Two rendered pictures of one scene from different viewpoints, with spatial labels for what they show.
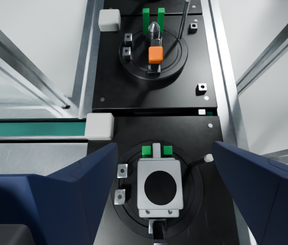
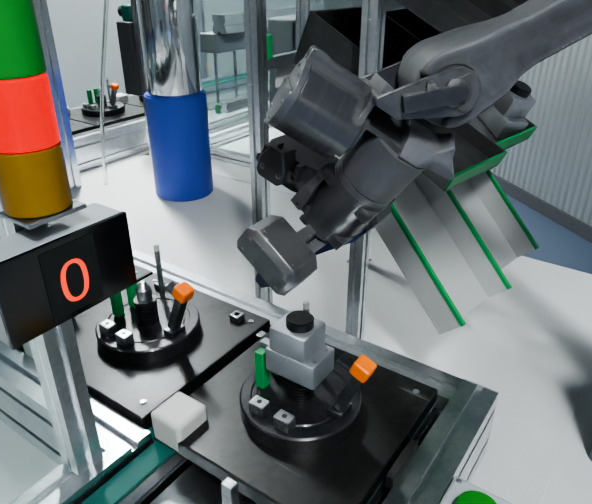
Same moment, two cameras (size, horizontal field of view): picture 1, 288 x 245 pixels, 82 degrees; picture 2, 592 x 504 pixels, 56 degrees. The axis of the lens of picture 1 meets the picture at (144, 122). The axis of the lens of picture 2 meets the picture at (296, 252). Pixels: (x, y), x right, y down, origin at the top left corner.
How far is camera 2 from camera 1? 52 cm
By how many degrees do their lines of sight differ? 54
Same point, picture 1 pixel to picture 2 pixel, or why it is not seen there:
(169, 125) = (248, 362)
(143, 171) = (280, 327)
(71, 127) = (131, 472)
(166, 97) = (214, 347)
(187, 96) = (232, 332)
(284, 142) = not seen: hidden behind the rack
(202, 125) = not seen: hidden behind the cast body
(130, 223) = (319, 432)
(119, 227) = (317, 461)
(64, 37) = not seen: outside the picture
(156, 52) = (184, 286)
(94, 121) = (170, 409)
